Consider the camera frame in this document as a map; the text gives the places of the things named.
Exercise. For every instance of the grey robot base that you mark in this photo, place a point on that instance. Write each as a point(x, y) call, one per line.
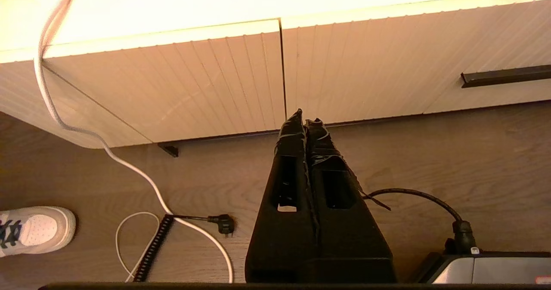
point(486, 270)

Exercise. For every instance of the white sneaker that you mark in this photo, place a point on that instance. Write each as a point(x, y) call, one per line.
point(38, 229)

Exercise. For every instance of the black cabinet foot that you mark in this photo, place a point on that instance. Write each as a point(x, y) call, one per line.
point(168, 149)

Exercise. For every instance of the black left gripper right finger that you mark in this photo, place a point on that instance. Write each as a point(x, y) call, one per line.
point(357, 247)

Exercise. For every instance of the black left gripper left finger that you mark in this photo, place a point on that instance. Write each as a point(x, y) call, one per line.
point(284, 238)

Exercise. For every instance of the white fluted cabinet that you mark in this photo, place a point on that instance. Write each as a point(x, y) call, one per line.
point(172, 6)

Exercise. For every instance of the white ribbed cabinet front panel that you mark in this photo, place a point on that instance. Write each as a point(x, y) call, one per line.
point(366, 66)
point(193, 83)

